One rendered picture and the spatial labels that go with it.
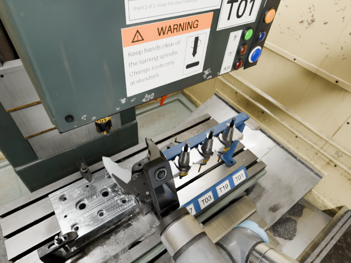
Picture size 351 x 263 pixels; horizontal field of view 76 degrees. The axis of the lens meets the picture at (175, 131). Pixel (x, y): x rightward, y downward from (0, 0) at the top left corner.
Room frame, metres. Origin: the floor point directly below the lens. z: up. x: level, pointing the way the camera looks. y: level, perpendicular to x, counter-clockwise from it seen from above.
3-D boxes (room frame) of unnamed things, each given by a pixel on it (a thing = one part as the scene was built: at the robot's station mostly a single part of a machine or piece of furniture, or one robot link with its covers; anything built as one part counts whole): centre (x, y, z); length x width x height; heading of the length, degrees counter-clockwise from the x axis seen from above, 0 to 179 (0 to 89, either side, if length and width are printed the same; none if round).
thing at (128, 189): (0.24, 0.08, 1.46); 0.09 x 0.05 x 0.02; 66
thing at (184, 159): (0.49, -0.04, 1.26); 0.04 x 0.04 x 0.07
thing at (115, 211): (0.42, 0.30, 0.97); 0.29 x 0.23 x 0.05; 131
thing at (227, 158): (0.78, -0.30, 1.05); 0.10 x 0.05 x 0.30; 41
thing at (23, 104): (0.78, 0.50, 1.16); 0.48 x 0.05 x 0.51; 131
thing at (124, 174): (0.26, 0.12, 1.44); 0.09 x 0.03 x 0.06; 66
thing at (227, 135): (0.63, -0.21, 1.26); 0.04 x 0.04 x 0.07
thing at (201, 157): (0.52, -0.08, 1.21); 0.07 x 0.05 x 0.01; 41
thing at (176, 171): (0.45, 0.00, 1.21); 0.07 x 0.05 x 0.01; 41
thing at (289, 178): (0.86, -0.29, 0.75); 0.89 x 0.70 x 0.26; 41
